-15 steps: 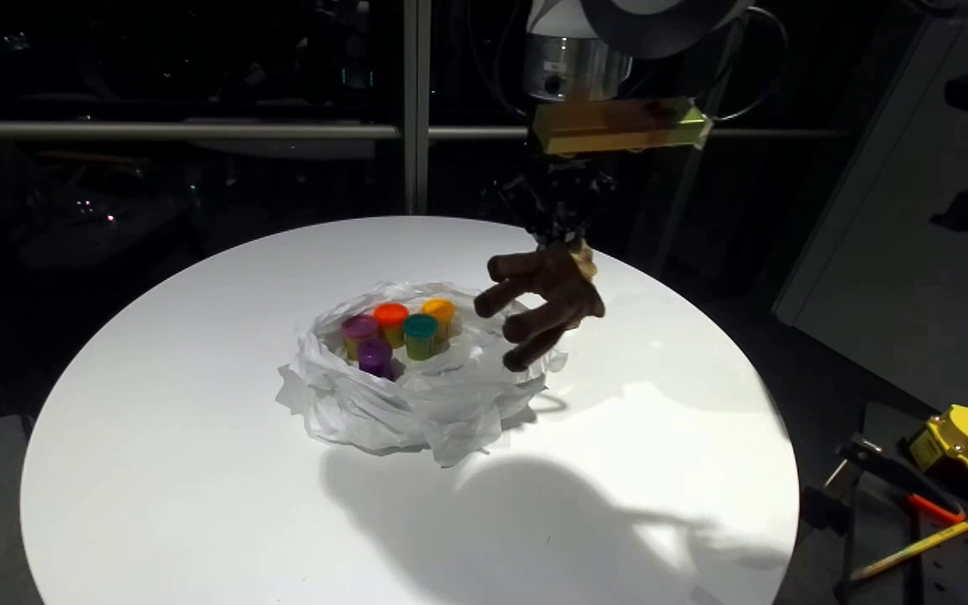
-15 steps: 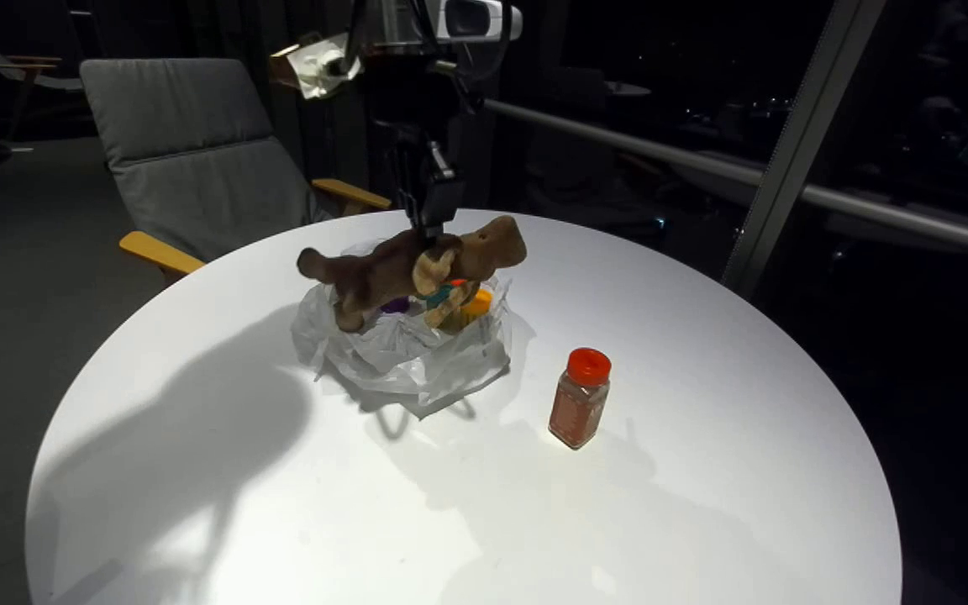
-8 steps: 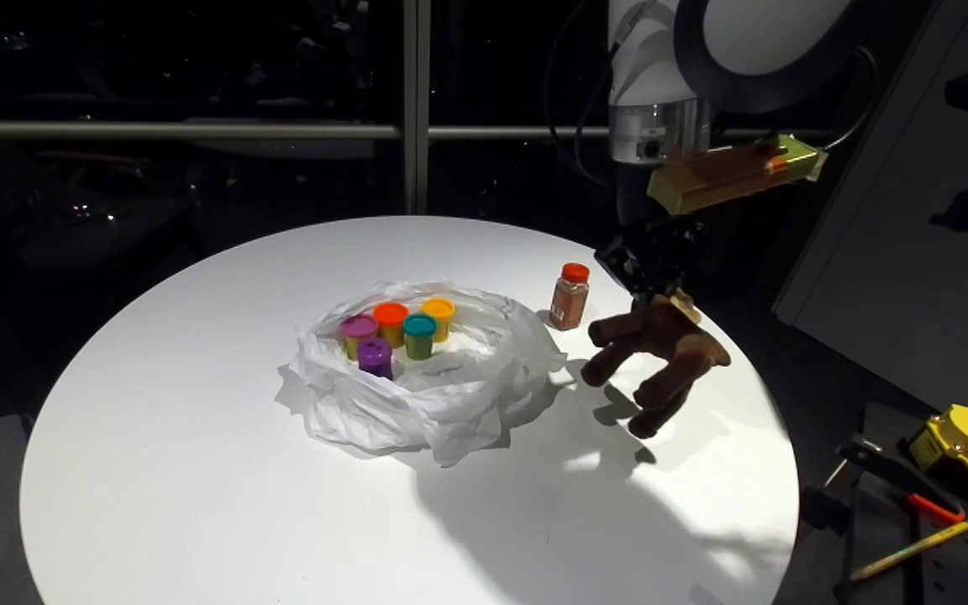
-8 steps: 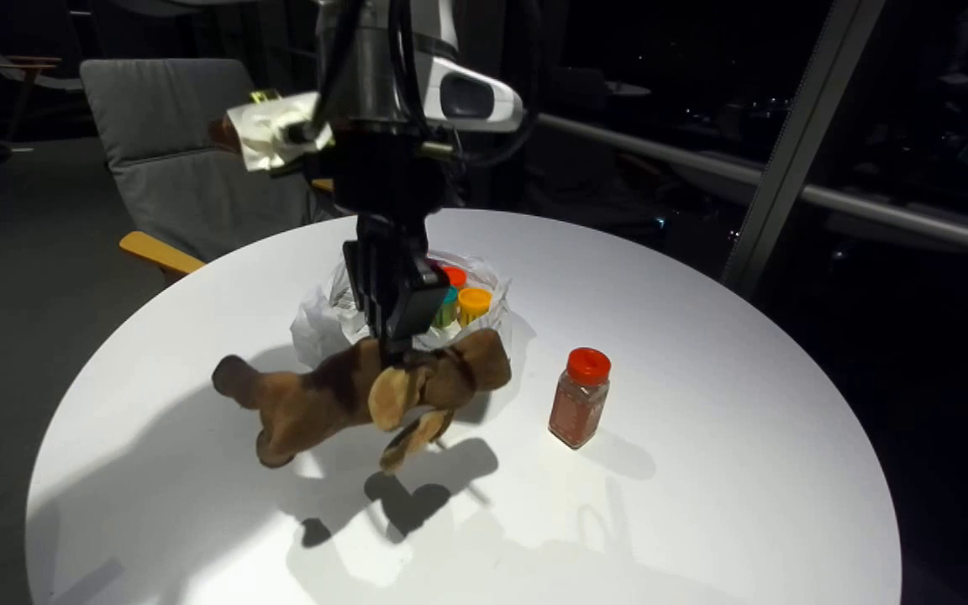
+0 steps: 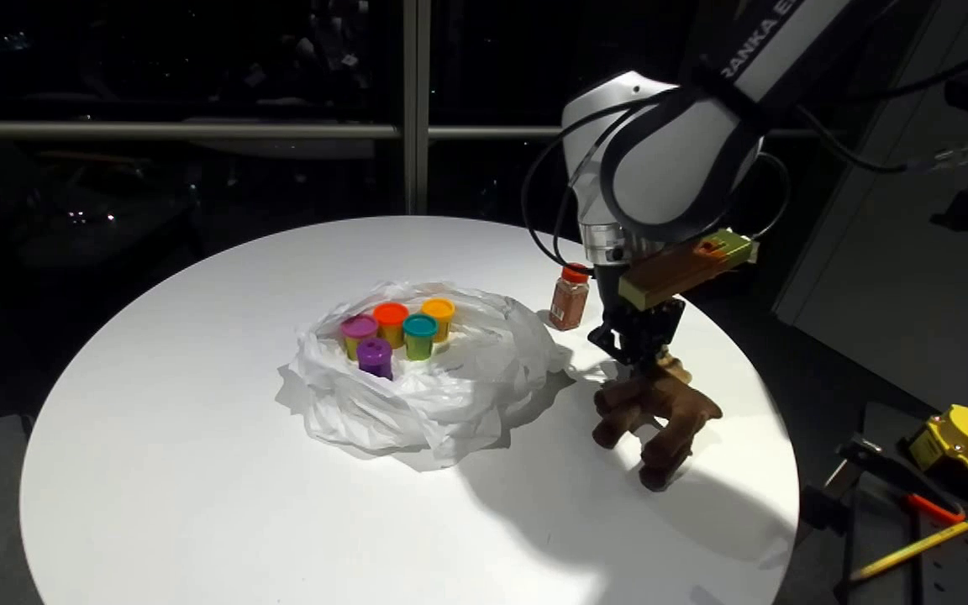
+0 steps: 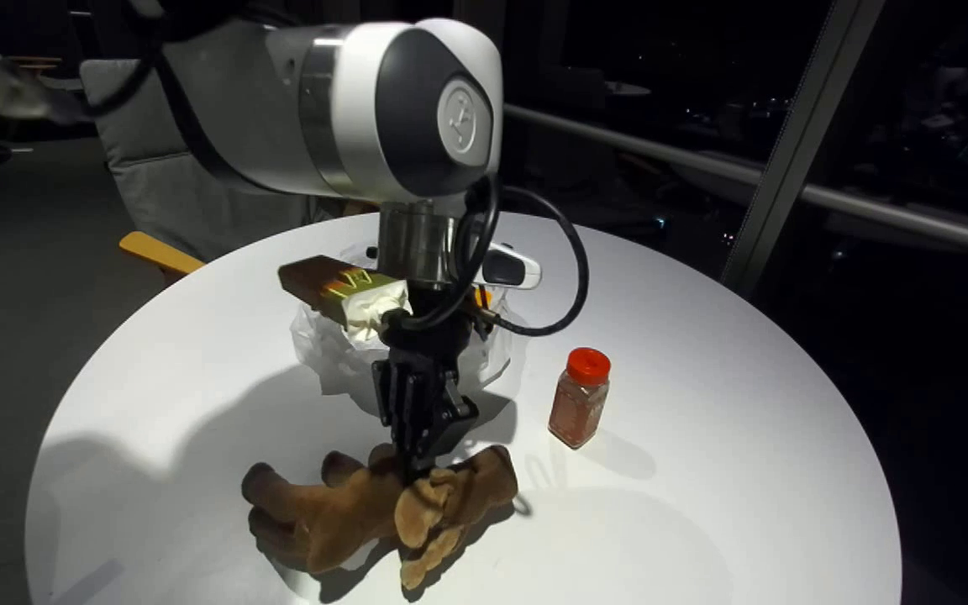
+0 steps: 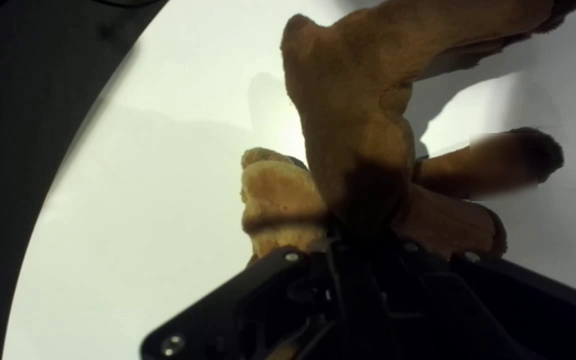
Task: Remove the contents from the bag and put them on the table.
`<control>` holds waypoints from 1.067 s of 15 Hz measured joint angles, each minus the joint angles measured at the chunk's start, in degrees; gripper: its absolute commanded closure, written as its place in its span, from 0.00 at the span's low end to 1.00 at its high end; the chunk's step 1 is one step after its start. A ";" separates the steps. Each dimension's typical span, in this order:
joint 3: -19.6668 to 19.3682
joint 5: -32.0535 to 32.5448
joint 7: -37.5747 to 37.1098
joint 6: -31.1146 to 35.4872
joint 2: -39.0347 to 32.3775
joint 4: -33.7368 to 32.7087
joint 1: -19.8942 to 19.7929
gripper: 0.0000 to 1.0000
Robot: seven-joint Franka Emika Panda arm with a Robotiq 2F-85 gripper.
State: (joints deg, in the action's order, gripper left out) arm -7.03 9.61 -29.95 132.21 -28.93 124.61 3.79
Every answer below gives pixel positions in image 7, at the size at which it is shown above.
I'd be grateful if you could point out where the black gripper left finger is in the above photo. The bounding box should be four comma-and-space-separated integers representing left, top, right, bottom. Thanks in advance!
138, 243, 351, 360

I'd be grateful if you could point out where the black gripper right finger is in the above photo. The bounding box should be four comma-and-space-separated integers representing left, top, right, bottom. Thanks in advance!
366, 238, 576, 360

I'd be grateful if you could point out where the brown plush dog toy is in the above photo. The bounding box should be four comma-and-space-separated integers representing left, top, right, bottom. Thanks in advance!
239, 0, 576, 263

